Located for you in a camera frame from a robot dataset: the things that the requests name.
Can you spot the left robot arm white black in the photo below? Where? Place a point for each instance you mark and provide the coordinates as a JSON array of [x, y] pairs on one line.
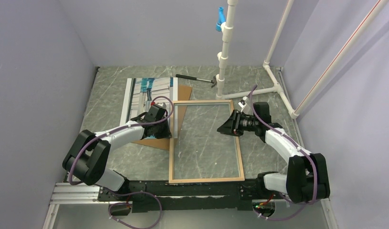
[[87, 158]]

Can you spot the black handled hammer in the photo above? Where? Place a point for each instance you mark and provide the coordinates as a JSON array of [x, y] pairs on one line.
[[213, 81]]

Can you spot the white PVC pipe stand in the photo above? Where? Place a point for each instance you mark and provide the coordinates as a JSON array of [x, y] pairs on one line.
[[222, 56]]

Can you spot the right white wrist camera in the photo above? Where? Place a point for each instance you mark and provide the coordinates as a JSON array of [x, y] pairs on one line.
[[244, 105]]

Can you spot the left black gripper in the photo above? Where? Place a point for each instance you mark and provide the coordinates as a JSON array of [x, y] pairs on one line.
[[167, 133]]

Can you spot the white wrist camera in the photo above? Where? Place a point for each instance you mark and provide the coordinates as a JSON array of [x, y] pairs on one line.
[[158, 104], [244, 105]]

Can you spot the blue pipe fitting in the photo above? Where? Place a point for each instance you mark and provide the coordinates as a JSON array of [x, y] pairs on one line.
[[221, 19]]

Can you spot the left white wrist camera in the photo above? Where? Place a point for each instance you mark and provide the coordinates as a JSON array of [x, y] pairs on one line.
[[158, 104]]

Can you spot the blue wooden picture frame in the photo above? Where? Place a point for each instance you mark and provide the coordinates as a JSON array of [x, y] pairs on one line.
[[240, 158]]

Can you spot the printed photo with white border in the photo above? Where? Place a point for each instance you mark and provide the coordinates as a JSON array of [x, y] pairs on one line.
[[140, 92]]

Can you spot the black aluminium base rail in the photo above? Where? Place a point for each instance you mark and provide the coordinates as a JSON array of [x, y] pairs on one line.
[[146, 195]]

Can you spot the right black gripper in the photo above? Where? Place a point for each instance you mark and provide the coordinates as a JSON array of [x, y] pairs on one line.
[[231, 126]]

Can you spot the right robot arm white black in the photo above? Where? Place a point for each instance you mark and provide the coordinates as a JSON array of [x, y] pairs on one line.
[[306, 178]]

